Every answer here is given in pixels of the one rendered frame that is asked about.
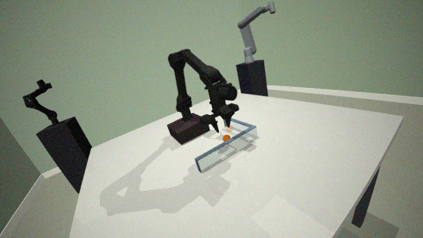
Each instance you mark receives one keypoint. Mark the clear l-shaped low wall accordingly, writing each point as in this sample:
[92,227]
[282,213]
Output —
[230,148]

